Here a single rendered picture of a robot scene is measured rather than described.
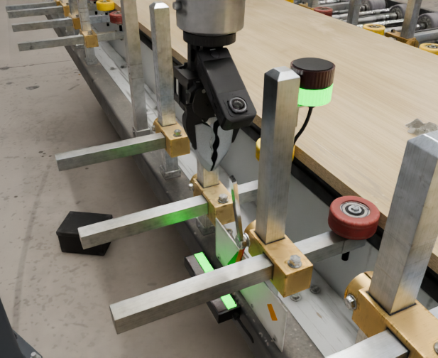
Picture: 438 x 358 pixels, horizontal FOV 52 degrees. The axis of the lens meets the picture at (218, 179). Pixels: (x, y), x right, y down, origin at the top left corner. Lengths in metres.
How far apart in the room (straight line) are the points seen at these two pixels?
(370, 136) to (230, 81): 0.50
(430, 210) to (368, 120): 0.66
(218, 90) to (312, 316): 0.56
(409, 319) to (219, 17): 0.41
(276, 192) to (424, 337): 0.29
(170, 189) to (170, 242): 0.93
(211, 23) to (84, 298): 1.47
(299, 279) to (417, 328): 0.24
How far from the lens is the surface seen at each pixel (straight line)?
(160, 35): 1.05
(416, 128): 1.09
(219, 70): 0.60
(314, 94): 0.62
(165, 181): 1.19
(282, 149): 0.64
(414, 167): 0.44
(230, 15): 0.59
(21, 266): 2.12
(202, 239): 1.00
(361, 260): 0.92
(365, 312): 0.55
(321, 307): 0.99
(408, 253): 0.47
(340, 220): 0.75
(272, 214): 0.70
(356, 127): 1.06
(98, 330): 1.78
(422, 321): 0.54
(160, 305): 0.66
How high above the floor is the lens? 1.35
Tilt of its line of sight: 33 degrees down
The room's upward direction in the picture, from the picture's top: straight up
